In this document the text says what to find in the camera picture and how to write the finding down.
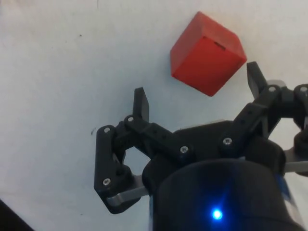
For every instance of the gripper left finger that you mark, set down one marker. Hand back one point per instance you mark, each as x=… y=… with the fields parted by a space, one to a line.
x=106 y=156

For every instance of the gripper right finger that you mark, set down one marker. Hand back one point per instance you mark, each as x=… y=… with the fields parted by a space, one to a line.
x=255 y=113

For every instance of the red cube block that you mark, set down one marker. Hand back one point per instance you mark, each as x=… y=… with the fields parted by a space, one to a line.
x=207 y=65

